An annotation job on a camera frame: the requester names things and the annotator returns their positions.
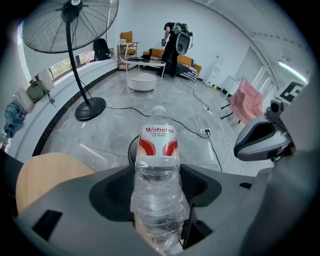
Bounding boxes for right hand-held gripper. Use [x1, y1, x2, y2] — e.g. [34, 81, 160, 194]
[234, 77, 320, 251]

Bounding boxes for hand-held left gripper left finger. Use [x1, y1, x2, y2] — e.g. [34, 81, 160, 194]
[18, 165, 161, 256]

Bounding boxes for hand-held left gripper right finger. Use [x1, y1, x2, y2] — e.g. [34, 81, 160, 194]
[174, 164, 266, 256]

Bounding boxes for clear plastic bottle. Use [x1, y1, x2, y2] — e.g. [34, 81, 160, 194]
[130, 105, 186, 252]

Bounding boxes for wooden coffee table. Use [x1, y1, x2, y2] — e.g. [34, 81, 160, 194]
[15, 152, 97, 216]

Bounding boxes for pink cloth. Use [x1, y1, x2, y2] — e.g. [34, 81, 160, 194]
[220, 76, 265, 125]

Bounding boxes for striped cloth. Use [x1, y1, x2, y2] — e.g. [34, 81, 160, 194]
[180, 66, 201, 81]

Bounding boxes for black standing fan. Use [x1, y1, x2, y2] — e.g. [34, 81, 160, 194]
[21, 0, 120, 123]

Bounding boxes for blue denim garment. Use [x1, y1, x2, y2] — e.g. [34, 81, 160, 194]
[3, 101, 26, 138]

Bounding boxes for beige tote bag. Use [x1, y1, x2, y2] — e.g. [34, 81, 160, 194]
[14, 87, 36, 115]

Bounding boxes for olive green bag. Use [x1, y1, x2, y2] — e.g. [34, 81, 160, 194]
[26, 74, 51, 103]

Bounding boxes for white round side table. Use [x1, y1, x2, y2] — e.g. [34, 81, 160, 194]
[121, 56, 167, 94]

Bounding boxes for orange cushioned sofa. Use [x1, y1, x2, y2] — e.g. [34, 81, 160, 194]
[142, 48, 203, 82]

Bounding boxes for white bag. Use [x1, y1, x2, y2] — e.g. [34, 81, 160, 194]
[37, 68, 55, 91]

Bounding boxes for black pouch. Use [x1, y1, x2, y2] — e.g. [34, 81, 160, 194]
[128, 53, 152, 63]

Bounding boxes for black rucksack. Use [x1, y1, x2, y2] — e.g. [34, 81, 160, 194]
[92, 38, 111, 62]

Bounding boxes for wooden chair orange cushion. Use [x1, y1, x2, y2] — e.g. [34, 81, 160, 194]
[117, 31, 140, 72]

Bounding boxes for white floor cables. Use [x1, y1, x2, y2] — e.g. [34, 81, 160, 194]
[188, 107, 245, 176]

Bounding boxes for black fan cable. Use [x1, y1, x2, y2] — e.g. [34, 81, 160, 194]
[104, 106, 223, 173]

